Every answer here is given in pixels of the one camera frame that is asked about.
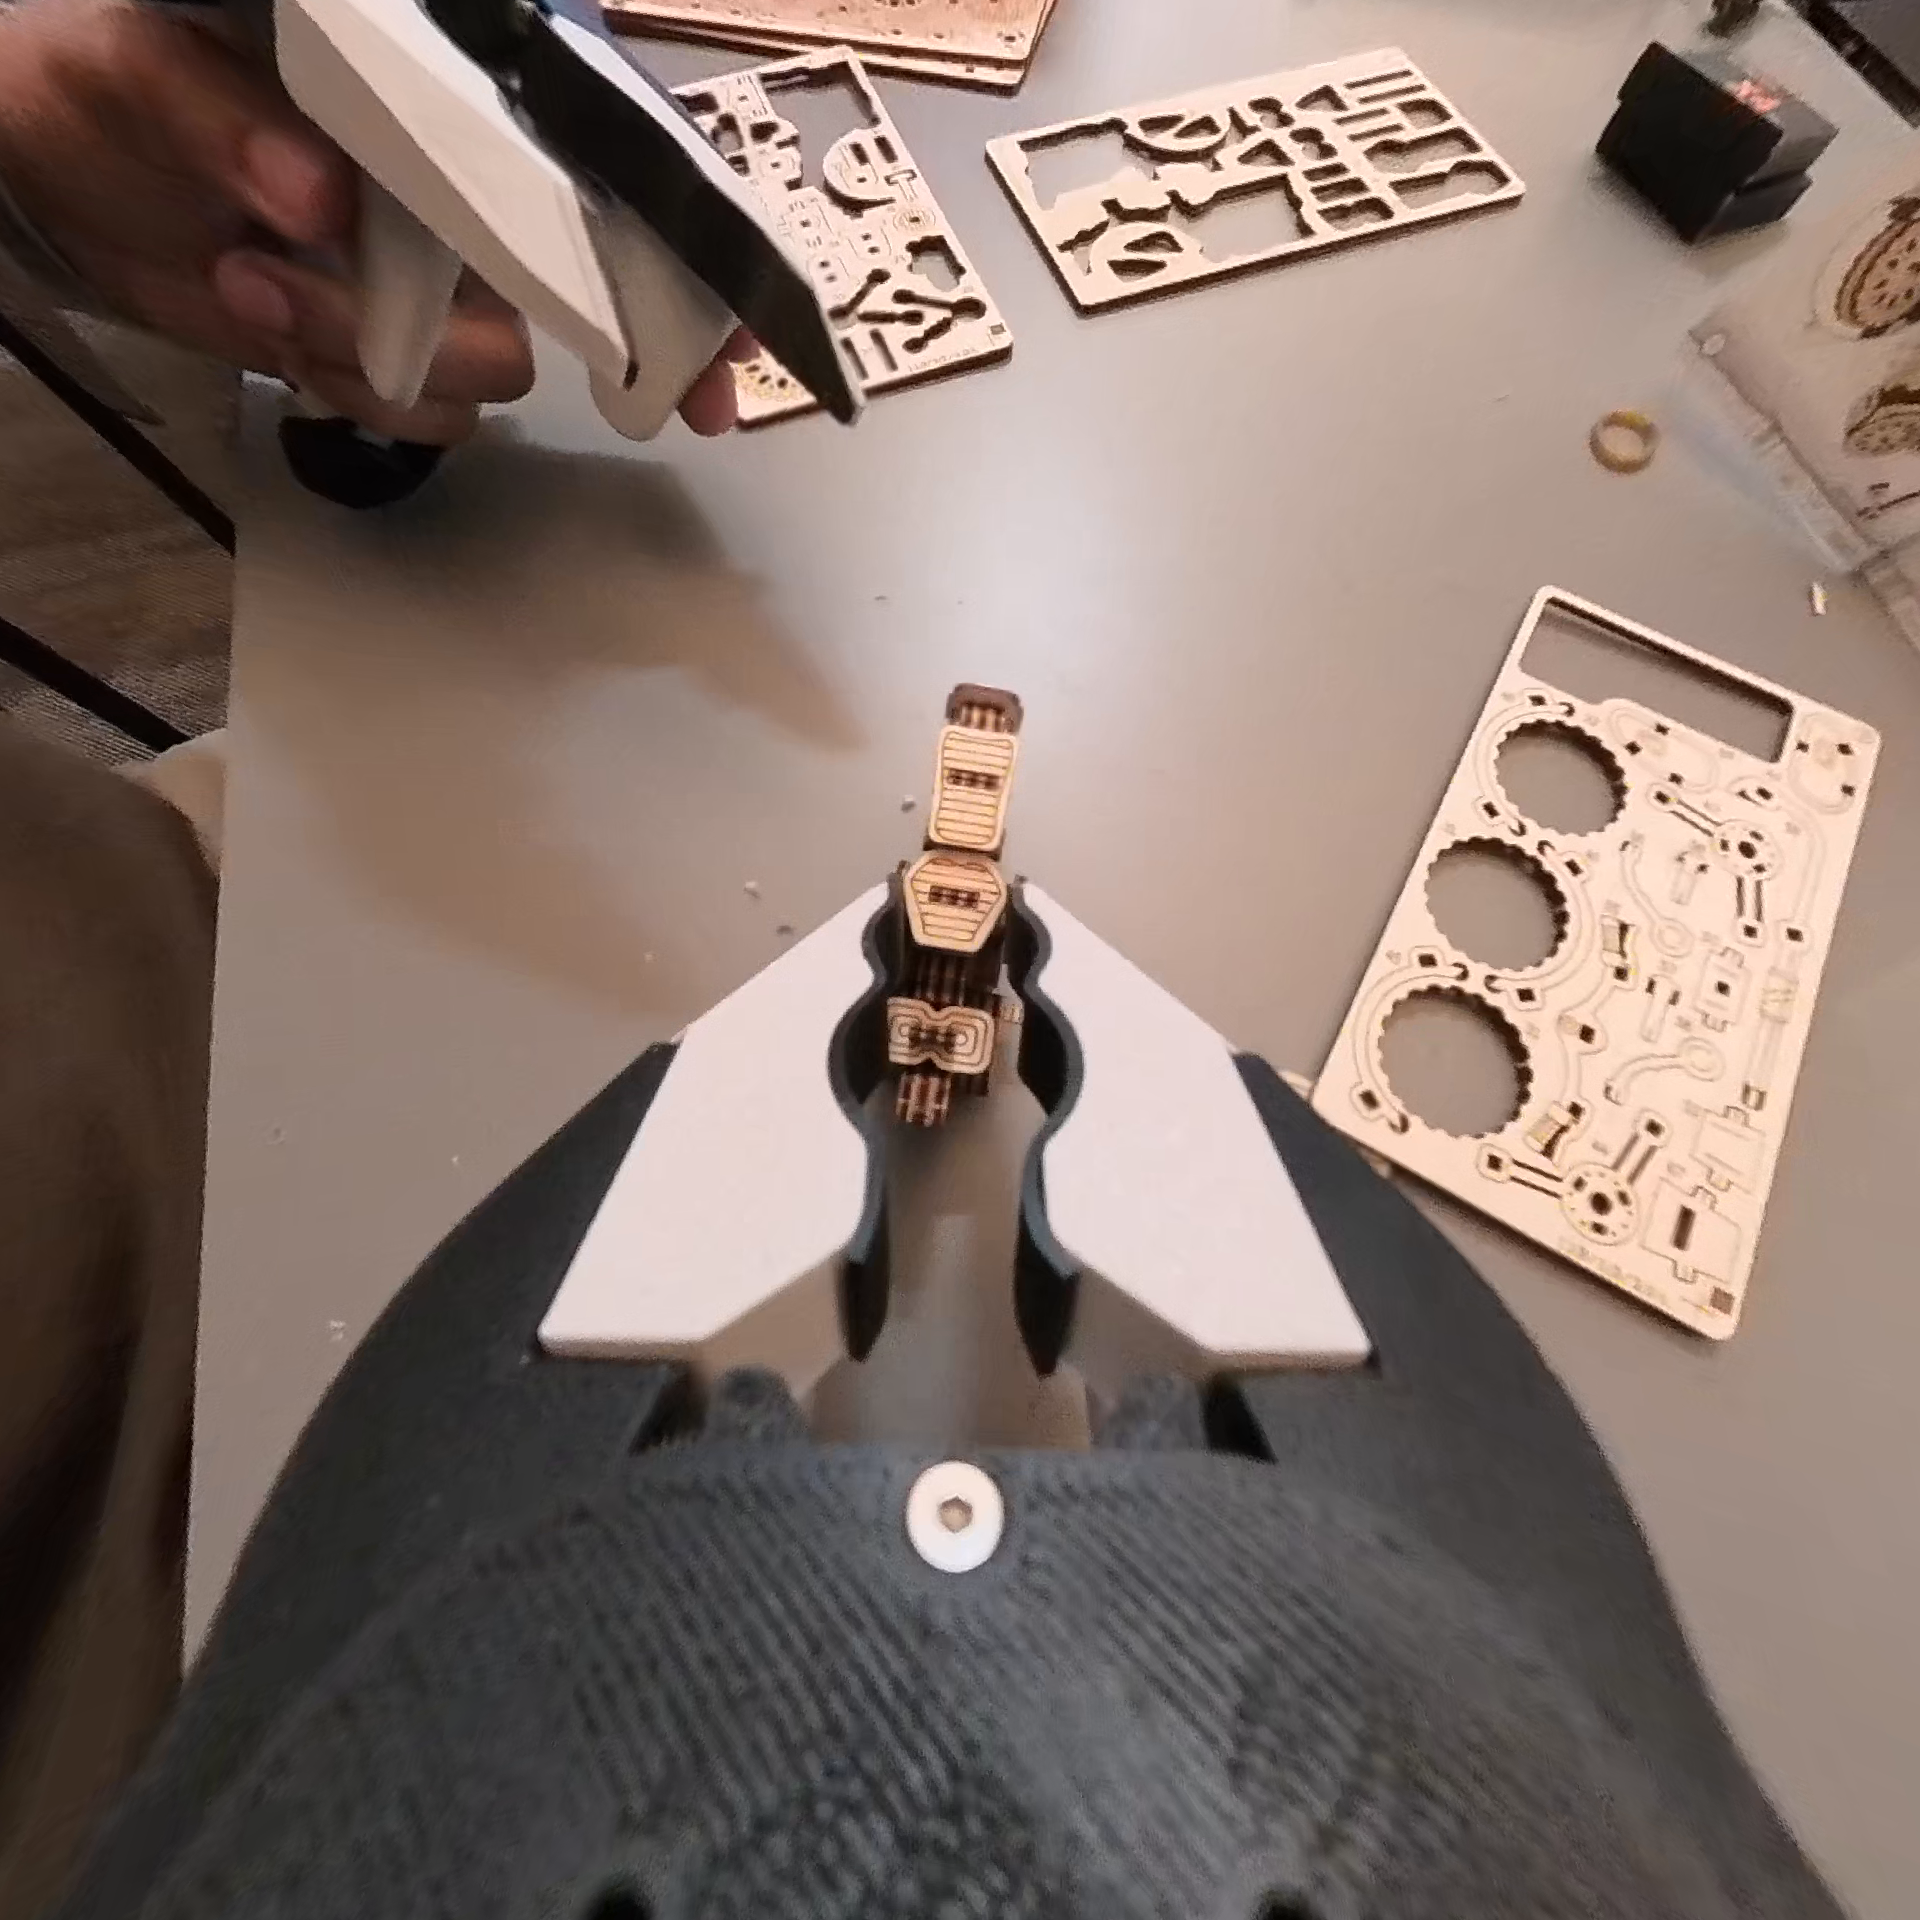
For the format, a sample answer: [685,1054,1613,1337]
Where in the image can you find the person's left hand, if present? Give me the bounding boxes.
[0,23,770,449]

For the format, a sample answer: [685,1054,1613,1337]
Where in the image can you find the grey desk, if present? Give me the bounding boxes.
[180,0,1920,1920]

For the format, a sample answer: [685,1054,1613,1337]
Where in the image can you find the small wooden puzzle model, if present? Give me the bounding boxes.
[882,682,1037,1126]

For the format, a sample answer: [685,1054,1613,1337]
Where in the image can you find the person's olive shirt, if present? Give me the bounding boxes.
[0,735,220,1920]

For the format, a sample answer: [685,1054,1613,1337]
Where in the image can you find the wooden puzzle sheet round holes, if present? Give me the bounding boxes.
[1313,586,1881,1342]

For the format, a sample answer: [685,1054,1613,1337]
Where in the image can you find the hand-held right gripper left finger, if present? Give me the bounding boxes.
[537,882,917,1367]

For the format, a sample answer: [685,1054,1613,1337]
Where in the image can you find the small black box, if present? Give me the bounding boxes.
[1593,42,1840,243]

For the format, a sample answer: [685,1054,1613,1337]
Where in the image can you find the clear plastic sleeve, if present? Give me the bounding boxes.
[1688,269,1920,647]

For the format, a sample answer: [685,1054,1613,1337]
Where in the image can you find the emptied wooden puzzle sheet frame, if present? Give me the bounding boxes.
[986,49,1528,314]

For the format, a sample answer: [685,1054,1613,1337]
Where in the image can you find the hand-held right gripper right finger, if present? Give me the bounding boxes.
[1002,882,1373,1379]

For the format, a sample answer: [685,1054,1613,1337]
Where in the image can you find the stack of wooden puzzle sheets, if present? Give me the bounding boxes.
[598,0,1059,91]

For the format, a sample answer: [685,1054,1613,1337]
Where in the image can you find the wooden puzzle sheet with wheels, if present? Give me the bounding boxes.
[667,45,1014,437]

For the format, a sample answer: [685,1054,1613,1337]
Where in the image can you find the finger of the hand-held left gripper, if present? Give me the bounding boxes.
[573,193,748,442]
[275,0,627,372]

